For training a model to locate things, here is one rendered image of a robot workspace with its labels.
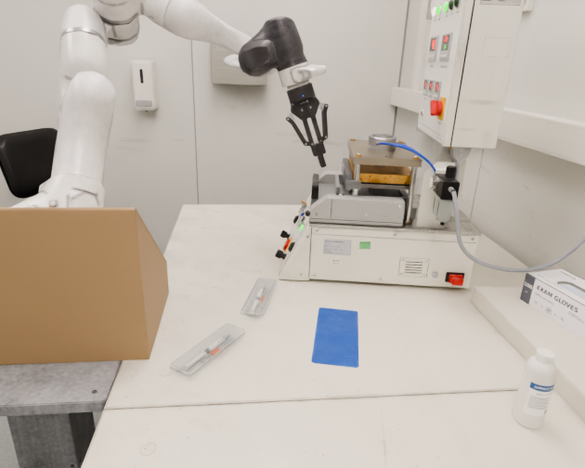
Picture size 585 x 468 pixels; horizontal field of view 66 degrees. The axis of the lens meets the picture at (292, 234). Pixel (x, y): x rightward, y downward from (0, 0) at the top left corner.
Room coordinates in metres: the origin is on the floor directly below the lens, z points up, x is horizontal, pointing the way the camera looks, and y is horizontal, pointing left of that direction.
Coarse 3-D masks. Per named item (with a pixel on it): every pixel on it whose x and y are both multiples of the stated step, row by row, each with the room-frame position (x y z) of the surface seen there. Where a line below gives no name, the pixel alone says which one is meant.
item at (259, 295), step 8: (256, 280) 1.10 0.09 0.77; (264, 280) 1.10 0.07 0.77; (272, 280) 1.11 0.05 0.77; (256, 288) 1.06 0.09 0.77; (264, 288) 1.06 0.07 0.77; (272, 288) 1.06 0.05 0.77; (248, 296) 1.01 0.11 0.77; (256, 296) 1.01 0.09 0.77; (264, 296) 1.02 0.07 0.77; (248, 304) 0.98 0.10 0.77; (256, 304) 0.98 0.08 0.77; (264, 304) 0.98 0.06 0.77; (256, 312) 0.94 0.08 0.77
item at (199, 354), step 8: (224, 328) 0.87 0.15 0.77; (232, 328) 0.87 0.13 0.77; (240, 328) 0.87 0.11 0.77; (208, 336) 0.83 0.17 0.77; (216, 336) 0.83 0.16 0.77; (224, 336) 0.83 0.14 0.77; (232, 336) 0.83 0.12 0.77; (200, 344) 0.80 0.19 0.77; (208, 344) 0.80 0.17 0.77; (216, 344) 0.80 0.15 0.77; (224, 344) 0.80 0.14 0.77; (192, 352) 0.77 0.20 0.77; (200, 352) 0.77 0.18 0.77; (208, 352) 0.77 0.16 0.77; (216, 352) 0.78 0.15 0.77; (176, 360) 0.74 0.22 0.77; (184, 360) 0.74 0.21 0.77; (192, 360) 0.75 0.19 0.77; (200, 360) 0.75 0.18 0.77; (176, 368) 0.72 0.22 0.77; (184, 368) 0.72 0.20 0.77; (192, 368) 0.72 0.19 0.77
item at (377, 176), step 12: (360, 168) 1.27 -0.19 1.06; (372, 168) 1.27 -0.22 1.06; (384, 168) 1.28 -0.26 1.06; (396, 168) 1.28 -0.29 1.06; (408, 168) 1.29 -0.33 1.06; (360, 180) 1.21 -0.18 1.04; (372, 180) 1.21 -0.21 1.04; (384, 180) 1.20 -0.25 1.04; (396, 180) 1.20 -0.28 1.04; (408, 180) 1.20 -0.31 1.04
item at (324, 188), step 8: (336, 176) 1.35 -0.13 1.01; (320, 184) 1.41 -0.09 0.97; (328, 184) 1.41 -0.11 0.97; (336, 184) 1.27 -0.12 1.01; (320, 192) 1.31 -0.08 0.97; (328, 192) 1.31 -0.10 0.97; (336, 192) 1.24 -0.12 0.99; (344, 192) 1.32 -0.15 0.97; (312, 200) 1.23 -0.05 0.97; (416, 208) 1.19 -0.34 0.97
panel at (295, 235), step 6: (306, 216) 1.25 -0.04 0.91; (306, 222) 1.19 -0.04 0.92; (294, 228) 1.37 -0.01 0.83; (294, 234) 1.30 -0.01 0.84; (300, 234) 1.19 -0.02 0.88; (294, 240) 1.22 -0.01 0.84; (288, 246) 1.29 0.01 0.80; (294, 246) 1.17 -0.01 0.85; (288, 252) 1.23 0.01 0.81; (288, 258) 1.17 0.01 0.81; (282, 264) 1.21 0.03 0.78
